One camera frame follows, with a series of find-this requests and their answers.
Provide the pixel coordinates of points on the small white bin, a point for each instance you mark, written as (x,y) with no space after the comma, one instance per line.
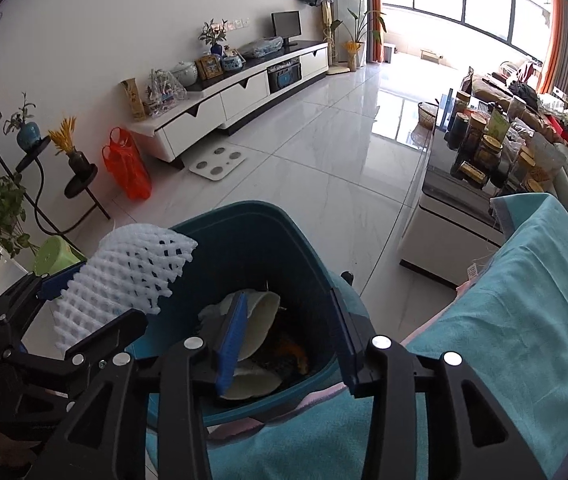
(388,55)

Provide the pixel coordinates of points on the white TV cabinet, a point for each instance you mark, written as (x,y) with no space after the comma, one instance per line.
(183,130)

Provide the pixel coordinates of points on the black framed window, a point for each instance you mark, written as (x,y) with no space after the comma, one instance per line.
(511,5)

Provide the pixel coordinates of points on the white wall sockets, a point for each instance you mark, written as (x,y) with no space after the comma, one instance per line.
(239,23)

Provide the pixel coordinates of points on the black media box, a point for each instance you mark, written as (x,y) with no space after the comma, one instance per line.
(284,76)

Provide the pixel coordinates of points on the cluster of dark jars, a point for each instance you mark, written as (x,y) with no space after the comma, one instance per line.
(474,135)

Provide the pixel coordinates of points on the yellow stalks in white vase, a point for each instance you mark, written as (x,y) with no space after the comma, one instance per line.
(354,57)

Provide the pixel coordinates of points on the plant in blue pot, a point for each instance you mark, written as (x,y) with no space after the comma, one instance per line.
(27,135)

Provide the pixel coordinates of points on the white paper scrap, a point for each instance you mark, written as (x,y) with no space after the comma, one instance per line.
(256,385)

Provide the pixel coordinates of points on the black monitor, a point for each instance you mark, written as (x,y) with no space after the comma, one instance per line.
(286,25)

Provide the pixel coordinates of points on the model ship in clear case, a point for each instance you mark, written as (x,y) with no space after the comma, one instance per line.
(163,92)

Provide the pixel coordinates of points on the pile of clothes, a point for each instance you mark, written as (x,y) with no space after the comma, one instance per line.
(529,95)

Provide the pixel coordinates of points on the orange plastic bag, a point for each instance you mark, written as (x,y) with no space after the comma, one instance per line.
(128,167)

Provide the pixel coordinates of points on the orange curtain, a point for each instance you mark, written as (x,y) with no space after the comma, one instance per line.
(375,5)
(554,40)

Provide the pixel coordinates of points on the plant in dark blue vase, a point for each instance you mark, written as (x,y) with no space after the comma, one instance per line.
(213,37)

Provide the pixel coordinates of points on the flat gold tin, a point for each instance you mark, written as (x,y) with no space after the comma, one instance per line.
(472,172)

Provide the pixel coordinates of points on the white ceramic jar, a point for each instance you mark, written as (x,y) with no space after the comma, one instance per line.
(183,74)

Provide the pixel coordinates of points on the tall green plant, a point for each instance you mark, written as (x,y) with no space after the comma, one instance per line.
(359,30)

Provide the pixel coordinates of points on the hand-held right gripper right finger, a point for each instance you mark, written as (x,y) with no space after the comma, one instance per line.
(346,350)

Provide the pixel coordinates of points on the gold metal stand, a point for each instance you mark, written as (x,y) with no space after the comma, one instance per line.
(328,25)

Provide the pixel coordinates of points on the small wooden stool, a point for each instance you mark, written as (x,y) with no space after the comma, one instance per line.
(430,54)

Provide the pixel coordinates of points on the plastic wrapped bundle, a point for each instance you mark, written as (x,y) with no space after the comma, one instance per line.
(261,46)

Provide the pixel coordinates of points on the wooden picture frame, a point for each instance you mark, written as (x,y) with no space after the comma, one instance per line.
(209,66)

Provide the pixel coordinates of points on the teal plastic bin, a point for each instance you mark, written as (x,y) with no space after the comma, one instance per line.
(264,250)

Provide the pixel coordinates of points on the grey white coffee table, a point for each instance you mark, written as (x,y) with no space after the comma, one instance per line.
(444,230)

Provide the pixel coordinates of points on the white foam fruit net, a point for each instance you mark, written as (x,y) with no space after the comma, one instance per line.
(123,275)

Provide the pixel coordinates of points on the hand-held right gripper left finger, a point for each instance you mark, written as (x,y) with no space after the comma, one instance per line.
(231,355)

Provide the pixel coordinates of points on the wheat stalks in black vase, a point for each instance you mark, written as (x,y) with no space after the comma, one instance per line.
(77,160)

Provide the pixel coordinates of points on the blue white ceramic bowl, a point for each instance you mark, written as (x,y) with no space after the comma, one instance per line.
(232,63)

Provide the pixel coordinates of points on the woven basket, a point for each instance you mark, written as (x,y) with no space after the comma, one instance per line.
(428,115)

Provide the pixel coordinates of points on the teal cloth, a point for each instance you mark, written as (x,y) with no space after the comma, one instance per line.
(514,340)

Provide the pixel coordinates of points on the tan printed box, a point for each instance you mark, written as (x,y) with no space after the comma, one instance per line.
(133,100)

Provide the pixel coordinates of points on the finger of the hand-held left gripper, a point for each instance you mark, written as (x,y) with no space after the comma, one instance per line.
(61,282)
(113,332)

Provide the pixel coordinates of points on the white bathroom scale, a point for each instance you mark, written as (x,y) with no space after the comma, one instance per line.
(216,163)

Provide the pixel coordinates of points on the green plastic stool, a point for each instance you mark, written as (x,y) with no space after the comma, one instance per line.
(56,257)

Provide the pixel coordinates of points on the black plant stand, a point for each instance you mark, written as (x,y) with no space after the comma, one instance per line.
(81,186)

